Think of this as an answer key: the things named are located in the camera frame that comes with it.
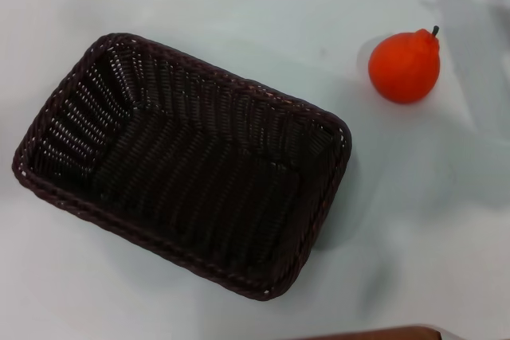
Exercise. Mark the orange pear-shaped toy fruit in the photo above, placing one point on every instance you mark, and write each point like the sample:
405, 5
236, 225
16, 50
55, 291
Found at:
402, 67

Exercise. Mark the brown rounded edge piece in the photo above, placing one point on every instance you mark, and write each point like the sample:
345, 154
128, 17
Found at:
382, 334

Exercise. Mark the dark brown woven basket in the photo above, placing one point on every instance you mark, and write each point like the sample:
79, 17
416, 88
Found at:
191, 180

